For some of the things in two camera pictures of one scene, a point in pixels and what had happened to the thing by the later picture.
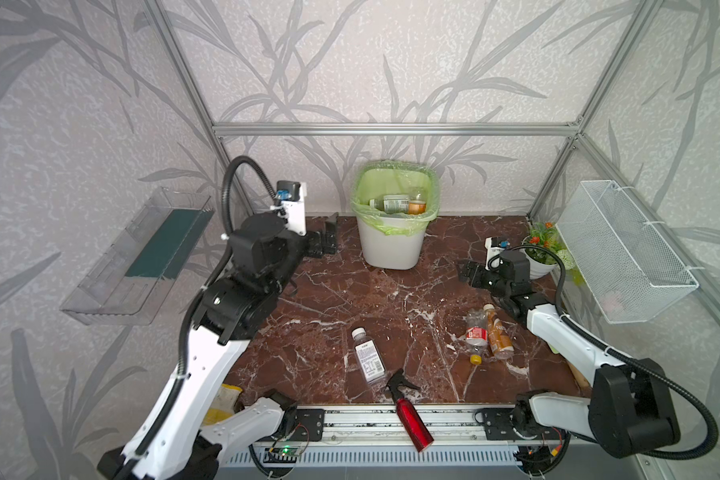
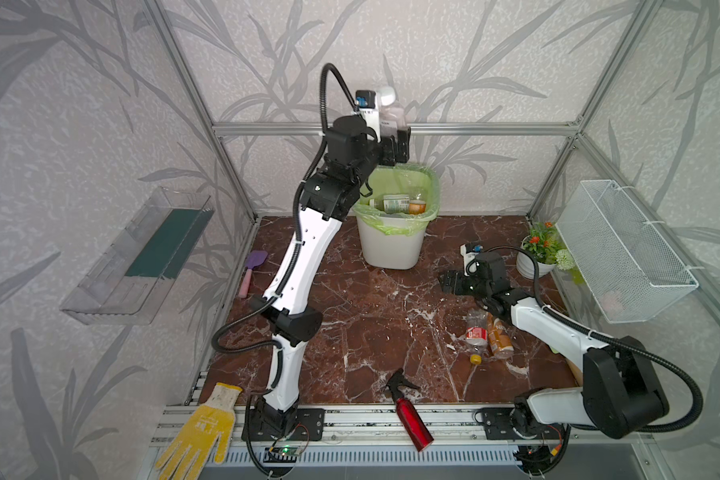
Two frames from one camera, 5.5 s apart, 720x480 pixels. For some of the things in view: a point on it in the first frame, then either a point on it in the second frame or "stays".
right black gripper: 480,276 → 456,282
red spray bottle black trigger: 419,437 stays
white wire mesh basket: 632,272 stays
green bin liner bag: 388,177 stays
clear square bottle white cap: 391,204 stays
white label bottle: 370,356 → 392,116
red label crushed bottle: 477,335 stays
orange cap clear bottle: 416,207 stays
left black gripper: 318,241 → 396,147
